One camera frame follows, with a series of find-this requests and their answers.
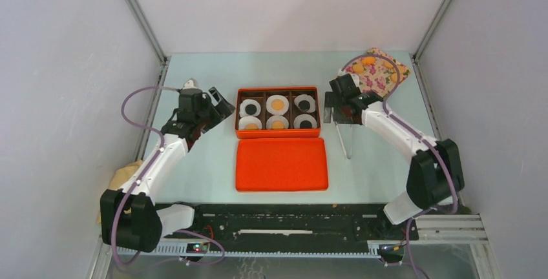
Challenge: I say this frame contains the metal tongs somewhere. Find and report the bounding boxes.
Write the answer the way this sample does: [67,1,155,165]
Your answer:
[335,123,353,160]

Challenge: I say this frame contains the black sandwich cookie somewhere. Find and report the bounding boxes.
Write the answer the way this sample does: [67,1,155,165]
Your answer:
[297,100,311,112]
[244,104,257,116]
[298,119,315,129]

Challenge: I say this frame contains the floral tray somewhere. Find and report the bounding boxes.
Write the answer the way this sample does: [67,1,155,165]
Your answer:
[342,48,411,98]

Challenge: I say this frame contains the orange tin lid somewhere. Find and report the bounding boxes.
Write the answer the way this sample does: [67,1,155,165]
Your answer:
[235,138,329,192]

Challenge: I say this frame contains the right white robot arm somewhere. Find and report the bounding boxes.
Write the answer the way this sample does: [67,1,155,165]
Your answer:
[324,74,465,239]

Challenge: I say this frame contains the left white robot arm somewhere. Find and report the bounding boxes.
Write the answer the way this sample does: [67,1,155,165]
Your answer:
[100,80,235,253]

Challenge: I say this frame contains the white paper cup top-left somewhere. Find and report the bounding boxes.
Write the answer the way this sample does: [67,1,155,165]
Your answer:
[239,99,261,117]

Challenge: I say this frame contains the white paper cup bottom-left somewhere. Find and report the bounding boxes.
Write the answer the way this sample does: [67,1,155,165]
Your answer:
[238,116,262,130]

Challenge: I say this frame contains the orange cookie tin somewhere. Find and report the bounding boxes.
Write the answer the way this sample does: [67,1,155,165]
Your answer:
[235,87,321,139]

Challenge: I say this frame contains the white paper cup bottom-right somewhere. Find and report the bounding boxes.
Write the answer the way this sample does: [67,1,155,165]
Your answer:
[293,114,317,129]

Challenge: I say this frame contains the white paper cup top-right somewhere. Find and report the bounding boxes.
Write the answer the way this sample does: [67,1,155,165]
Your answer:
[294,94,316,114]

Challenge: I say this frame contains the white paper cup top-middle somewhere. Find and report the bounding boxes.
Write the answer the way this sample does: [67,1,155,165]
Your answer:
[266,95,290,116]

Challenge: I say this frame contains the white paper cup bottom-middle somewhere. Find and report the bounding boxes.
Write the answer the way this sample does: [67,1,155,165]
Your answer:
[266,115,289,130]

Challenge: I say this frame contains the yellow cloth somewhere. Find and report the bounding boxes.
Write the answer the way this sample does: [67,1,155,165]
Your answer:
[99,160,144,224]

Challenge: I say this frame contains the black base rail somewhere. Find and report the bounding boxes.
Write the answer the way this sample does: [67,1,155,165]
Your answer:
[188,203,406,254]

